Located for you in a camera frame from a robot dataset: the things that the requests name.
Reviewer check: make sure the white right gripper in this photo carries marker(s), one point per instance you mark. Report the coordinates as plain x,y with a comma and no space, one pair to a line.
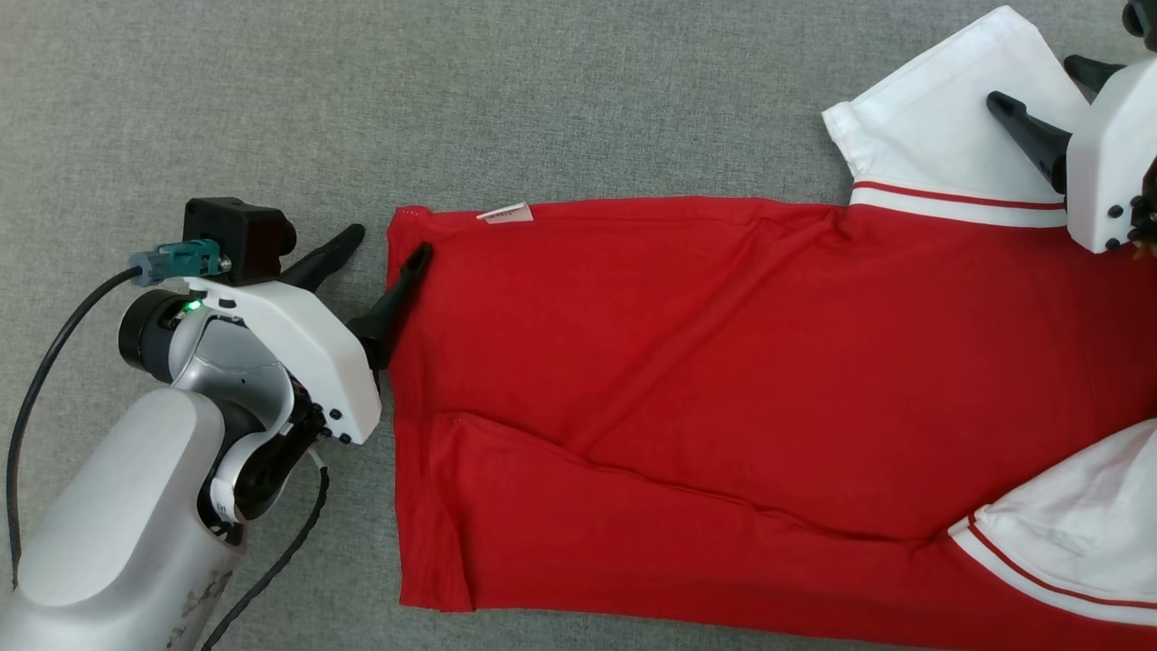
1107,154

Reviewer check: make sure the grey fabric upholstered platform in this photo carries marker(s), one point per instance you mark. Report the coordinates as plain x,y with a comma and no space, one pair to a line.
271,90

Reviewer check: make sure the red and white jersey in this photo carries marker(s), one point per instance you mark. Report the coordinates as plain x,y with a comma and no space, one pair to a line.
678,362

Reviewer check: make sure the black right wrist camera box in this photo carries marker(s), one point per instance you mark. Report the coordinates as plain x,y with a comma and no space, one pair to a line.
1143,18

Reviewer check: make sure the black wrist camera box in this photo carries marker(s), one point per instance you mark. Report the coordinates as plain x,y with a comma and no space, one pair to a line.
1143,18
235,235

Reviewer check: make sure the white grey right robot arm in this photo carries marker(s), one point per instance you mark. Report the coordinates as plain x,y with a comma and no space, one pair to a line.
1148,212

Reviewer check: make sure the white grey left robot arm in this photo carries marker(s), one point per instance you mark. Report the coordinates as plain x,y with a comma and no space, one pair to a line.
108,524

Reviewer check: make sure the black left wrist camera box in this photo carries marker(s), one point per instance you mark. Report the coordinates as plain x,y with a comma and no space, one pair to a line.
235,235

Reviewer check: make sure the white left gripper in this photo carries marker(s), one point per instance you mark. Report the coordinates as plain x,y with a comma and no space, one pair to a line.
316,353

